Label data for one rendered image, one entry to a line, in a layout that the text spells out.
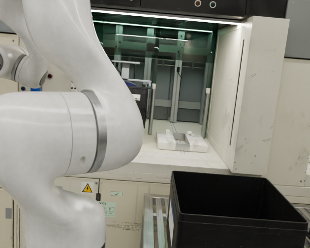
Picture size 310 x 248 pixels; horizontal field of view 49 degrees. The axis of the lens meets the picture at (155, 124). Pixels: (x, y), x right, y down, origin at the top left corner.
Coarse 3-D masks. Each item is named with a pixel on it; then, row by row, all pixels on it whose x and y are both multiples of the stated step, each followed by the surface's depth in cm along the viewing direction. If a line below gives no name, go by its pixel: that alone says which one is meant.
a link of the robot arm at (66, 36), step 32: (32, 0) 47; (64, 0) 47; (32, 32) 48; (64, 32) 47; (64, 64) 50; (96, 64) 48; (96, 96) 48; (128, 96) 49; (128, 128) 48; (96, 160) 46; (128, 160) 50
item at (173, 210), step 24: (192, 192) 97; (216, 192) 98; (240, 192) 98; (264, 192) 97; (168, 216) 94; (192, 216) 70; (216, 216) 70; (240, 216) 99; (264, 216) 95; (288, 216) 80; (168, 240) 88; (192, 240) 71; (216, 240) 71; (240, 240) 71; (264, 240) 71; (288, 240) 71
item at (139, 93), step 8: (128, 64) 148; (128, 72) 149; (128, 80) 151; (136, 80) 151; (144, 80) 151; (128, 88) 142; (136, 88) 142; (144, 88) 142; (136, 96) 143; (144, 96) 143; (144, 104) 144; (144, 112) 144; (144, 120) 145
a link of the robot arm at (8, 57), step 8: (0, 48) 81; (8, 48) 84; (16, 48) 90; (0, 56) 81; (8, 56) 81; (16, 56) 85; (0, 64) 81; (8, 64) 82; (16, 64) 84; (0, 72) 81; (8, 72) 83
